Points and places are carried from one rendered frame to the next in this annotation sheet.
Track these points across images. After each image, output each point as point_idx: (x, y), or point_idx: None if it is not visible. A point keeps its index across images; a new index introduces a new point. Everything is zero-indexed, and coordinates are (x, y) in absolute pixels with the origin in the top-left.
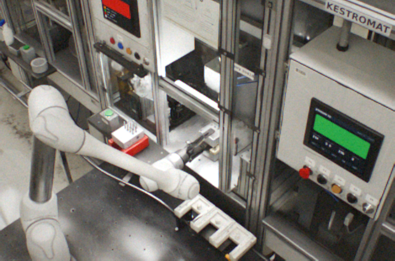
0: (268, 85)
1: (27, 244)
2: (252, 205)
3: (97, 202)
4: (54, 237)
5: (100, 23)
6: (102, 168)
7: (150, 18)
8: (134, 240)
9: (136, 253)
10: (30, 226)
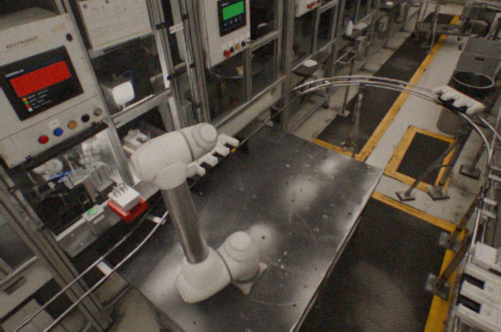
0: (191, 22)
1: (250, 257)
2: None
3: (169, 257)
4: (242, 231)
5: (12, 139)
6: (123, 265)
7: (86, 59)
8: (212, 219)
9: (223, 215)
10: (227, 265)
